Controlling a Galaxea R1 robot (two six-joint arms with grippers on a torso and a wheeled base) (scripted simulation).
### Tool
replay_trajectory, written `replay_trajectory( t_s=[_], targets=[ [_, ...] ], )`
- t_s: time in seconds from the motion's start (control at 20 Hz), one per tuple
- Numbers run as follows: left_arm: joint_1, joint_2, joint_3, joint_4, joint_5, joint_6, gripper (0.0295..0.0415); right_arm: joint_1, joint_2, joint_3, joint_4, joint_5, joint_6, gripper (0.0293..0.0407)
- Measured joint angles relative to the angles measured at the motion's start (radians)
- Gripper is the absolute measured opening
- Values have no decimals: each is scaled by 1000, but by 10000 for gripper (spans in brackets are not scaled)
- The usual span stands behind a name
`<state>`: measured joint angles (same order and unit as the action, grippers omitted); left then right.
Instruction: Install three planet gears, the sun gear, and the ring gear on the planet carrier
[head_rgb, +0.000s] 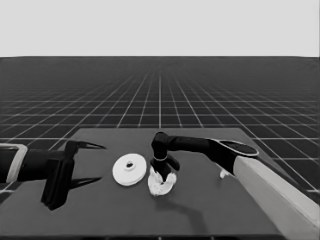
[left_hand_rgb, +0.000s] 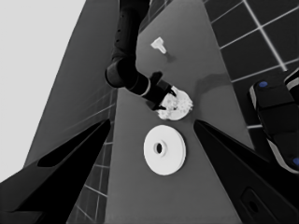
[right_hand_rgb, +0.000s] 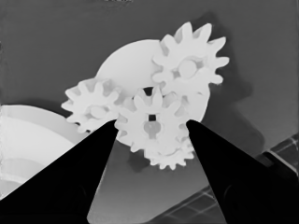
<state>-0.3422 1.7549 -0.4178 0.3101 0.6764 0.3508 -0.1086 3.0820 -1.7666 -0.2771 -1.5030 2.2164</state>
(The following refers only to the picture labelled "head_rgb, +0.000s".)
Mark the white round carrier with pins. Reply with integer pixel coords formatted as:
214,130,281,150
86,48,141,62
147,165,178,197

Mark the small white toothed gear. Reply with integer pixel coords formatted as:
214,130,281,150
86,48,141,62
147,165,161,186
164,173,178,192

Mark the large thick white disc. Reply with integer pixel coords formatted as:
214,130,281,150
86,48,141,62
111,152,148,187

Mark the small thin white T-shaped piece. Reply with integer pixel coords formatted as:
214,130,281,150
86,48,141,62
219,168,232,180

